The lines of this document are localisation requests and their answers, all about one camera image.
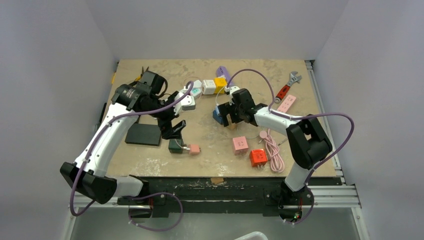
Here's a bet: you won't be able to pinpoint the pink power strip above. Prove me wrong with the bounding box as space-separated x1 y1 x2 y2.
277 94 297 113

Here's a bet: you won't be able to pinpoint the black box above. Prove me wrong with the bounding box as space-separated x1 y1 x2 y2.
124 123 162 147

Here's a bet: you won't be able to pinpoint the white cube adapter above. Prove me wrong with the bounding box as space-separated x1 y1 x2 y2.
201 79 217 95

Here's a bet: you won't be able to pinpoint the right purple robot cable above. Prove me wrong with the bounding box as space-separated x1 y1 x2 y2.
226 68 355 226

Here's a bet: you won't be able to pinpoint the yellow black needle-nose pliers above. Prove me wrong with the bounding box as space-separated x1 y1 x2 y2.
134 66 150 82

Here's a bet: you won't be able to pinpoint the green cube adapter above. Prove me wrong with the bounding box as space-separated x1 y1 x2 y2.
168 138 186 154

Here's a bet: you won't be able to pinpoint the aluminium frame rail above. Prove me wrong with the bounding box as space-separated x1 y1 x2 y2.
68 185 362 209

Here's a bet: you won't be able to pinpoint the yellow cube adapter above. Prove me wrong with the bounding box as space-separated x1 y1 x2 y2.
213 77 228 94

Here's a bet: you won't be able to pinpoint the white power strip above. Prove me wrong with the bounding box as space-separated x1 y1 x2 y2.
179 79 202 100

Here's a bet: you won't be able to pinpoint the light blue USB cable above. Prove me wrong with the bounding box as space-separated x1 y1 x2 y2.
215 85 263 140

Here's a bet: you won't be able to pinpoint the purple socket base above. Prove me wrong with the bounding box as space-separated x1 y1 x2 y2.
216 66 232 83

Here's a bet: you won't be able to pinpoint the pink coiled power cord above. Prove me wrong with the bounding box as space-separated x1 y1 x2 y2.
258 129 286 174

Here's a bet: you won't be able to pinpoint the blue cube adapter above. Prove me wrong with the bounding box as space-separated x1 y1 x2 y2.
212 110 224 125

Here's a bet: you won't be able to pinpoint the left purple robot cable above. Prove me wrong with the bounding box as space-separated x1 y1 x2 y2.
68 80 195 232

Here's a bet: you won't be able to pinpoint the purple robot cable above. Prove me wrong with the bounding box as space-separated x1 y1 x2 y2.
68 80 195 232
226 68 355 226

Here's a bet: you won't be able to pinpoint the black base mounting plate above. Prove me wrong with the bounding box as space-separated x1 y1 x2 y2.
117 177 342 219

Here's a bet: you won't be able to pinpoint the pink plug adapter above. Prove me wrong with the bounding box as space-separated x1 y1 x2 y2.
232 136 249 155

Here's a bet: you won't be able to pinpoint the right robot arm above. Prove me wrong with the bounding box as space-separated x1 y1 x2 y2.
218 86 333 204

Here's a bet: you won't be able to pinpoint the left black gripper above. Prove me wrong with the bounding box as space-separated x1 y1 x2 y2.
143 91 186 139

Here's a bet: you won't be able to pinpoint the red handled adjustable wrench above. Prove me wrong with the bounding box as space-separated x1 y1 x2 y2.
274 71 302 103

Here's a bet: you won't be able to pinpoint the small pink USB charger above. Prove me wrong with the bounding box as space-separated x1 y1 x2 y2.
187 144 201 156

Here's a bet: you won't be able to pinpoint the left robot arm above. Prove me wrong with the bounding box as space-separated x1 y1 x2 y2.
59 70 194 205

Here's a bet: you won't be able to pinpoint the orange cube adapter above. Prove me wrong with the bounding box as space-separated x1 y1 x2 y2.
227 122 237 130

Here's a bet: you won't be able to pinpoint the red cube adapter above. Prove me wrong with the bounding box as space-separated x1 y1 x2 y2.
249 148 268 168

